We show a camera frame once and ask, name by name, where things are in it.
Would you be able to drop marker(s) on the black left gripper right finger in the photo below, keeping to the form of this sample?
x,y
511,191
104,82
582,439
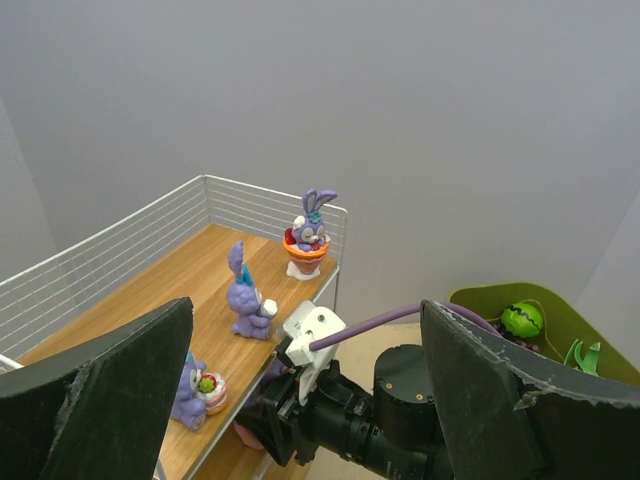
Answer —
x,y
509,413

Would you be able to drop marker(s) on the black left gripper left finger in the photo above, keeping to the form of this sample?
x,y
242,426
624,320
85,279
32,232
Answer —
x,y
98,410

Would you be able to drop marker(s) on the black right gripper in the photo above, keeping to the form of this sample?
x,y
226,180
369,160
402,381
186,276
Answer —
x,y
338,416

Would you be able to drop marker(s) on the small purple bunny toy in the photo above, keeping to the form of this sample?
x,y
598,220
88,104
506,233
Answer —
x,y
200,394

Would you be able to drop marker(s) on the purple bunny with tube toy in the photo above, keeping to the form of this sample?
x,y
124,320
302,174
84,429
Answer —
x,y
254,313

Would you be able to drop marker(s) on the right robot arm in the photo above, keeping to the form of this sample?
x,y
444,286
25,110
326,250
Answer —
x,y
392,431

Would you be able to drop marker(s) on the dark red grape bunch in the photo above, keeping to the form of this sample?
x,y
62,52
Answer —
x,y
524,343

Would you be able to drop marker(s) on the pink dragon fruit toy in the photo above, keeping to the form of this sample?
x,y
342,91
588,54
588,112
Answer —
x,y
585,362

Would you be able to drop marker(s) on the green round melon toy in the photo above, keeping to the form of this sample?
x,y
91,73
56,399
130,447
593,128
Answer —
x,y
522,320

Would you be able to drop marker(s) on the green plastic fruit bin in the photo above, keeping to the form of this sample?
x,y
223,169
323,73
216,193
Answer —
x,y
563,324

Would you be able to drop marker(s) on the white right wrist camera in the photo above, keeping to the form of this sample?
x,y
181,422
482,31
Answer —
x,y
308,323

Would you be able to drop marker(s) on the white wire wooden shelf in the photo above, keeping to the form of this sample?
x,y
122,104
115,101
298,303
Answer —
x,y
176,246

